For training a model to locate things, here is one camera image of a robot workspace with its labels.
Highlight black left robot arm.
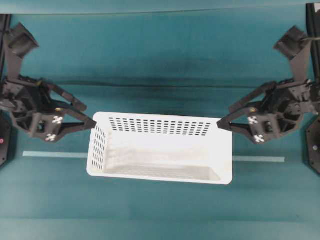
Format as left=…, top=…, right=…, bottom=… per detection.
left=0, top=76, right=97, bottom=143

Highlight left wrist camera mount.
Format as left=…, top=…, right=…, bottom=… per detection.
left=3, top=22, right=39, bottom=81

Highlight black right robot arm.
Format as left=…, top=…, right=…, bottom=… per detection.
left=217, top=79, right=320, bottom=144

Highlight right black frame post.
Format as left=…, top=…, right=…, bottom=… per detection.
left=306, top=2, right=320, bottom=84

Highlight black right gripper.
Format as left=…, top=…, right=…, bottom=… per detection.
left=216, top=79, right=313, bottom=144

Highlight black frame post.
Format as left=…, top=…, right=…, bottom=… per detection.
left=306, top=2, right=320, bottom=84
left=0, top=14, right=12, bottom=81

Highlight left black frame post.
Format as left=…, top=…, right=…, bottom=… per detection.
left=0, top=14, right=12, bottom=81

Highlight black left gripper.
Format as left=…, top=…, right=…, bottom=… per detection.
left=4, top=76, right=97, bottom=142

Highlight white plastic perforated basket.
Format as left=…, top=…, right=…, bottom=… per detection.
left=86, top=111, right=233, bottom=185

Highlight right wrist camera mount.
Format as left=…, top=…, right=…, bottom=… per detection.
left=273, top=26, right=312, bottom=84

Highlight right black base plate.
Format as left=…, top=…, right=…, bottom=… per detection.
left=302, top=116, right=320, bottom=177

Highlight light tape strip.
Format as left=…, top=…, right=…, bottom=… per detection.
left=22, top=151, right=285, bottom=163

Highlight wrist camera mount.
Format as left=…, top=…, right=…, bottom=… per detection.
left=3, top=22, right=39, bottom=81
left=273, top=26, right=312, bottom=84

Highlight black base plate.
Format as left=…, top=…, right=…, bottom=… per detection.
left=302, top=116, right=320, bottom=177
left=0, top=111, right=12, bottom=167

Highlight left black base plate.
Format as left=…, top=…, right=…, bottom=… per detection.
left=0, top=111, right=12, bottom=167

